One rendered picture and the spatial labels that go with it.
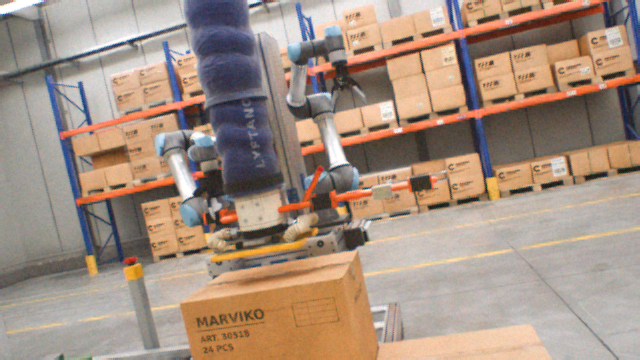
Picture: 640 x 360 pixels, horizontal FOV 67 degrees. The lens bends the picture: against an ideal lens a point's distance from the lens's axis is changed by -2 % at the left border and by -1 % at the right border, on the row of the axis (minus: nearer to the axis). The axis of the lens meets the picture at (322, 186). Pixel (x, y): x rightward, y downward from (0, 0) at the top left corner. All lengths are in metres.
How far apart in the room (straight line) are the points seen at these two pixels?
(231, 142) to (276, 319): 0.63
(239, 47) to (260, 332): 0.99
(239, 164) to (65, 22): 11.62
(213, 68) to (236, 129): 0.23
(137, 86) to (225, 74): 8.63
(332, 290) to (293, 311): 0.16
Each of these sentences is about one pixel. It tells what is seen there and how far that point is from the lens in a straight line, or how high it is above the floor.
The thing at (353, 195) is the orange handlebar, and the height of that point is 1.18.
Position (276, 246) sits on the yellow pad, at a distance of 1.69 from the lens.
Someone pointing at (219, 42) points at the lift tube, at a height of 1.80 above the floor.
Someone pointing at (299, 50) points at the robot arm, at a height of 1.81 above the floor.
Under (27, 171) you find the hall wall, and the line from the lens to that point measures 13.72.
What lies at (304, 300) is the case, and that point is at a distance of 1.66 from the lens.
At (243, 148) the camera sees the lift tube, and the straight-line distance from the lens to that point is 1.74.
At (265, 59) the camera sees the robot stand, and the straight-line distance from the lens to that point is 2.57.
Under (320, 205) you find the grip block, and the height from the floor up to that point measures 1.17.
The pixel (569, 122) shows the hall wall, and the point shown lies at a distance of 10.64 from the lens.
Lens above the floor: 1.33
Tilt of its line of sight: 3 degrees down
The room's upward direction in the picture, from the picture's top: 12 degrees counter-clockwise
